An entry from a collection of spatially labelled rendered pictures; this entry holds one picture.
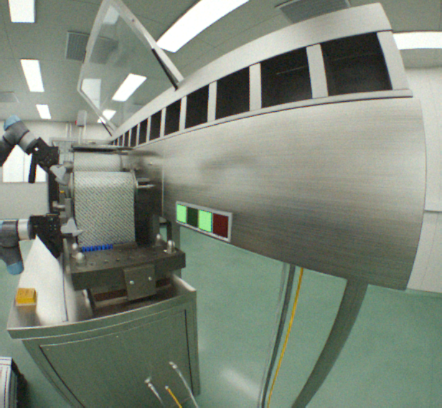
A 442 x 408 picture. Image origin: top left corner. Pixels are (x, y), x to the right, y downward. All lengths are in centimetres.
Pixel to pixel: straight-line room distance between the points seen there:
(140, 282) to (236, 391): 105
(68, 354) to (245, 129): 82
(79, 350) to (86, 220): 46
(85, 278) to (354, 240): 65
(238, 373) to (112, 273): 118
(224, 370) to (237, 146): 144
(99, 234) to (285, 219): 65
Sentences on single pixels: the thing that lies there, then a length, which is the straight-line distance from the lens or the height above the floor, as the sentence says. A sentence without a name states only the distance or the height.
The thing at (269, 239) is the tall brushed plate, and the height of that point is 118.
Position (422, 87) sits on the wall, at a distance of 299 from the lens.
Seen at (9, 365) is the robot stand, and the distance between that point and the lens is 163.
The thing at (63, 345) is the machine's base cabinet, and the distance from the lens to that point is 72.
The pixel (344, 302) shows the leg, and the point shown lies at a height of 100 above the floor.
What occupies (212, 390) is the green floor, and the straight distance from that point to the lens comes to 149.
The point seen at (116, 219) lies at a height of 113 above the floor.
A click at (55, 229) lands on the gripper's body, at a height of 111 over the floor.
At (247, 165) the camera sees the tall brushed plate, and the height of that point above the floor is 133.
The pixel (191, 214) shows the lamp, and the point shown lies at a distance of 58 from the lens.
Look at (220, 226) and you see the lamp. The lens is 49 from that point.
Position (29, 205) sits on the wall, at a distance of 653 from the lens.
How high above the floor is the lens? 130
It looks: 3 degrees down
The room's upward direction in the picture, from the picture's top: 2 degrees clockwise
